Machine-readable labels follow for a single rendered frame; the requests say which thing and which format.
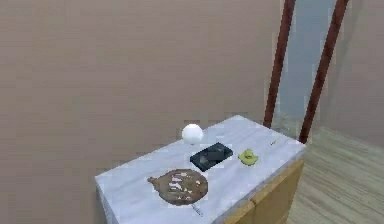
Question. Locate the white ball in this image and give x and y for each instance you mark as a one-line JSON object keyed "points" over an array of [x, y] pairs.
{"points": [[192, 134]]}

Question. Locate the yellow-green small decoration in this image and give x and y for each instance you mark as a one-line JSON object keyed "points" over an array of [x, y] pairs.
{"points": [[248, 157]]}

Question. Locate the black flat box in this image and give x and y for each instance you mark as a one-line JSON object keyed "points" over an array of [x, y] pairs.
{"points": [[211, 156]]}

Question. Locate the brown round board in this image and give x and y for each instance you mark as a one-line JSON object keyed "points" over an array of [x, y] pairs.
{"points": [[181, 186]]}

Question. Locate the small yellow pencil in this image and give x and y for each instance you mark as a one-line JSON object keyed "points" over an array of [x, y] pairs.
{"points": [[275, 141]]}

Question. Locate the white-topped wooden cabinet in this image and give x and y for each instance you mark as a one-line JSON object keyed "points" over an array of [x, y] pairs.
{"points": [[140, 186]]}

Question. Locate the small grey pen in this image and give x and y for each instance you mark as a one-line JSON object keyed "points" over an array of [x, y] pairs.
{"points": [[197, 210]]}

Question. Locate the red-brown framed mirror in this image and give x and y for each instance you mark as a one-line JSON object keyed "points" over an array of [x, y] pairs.
{"points": [[305, 66]]}

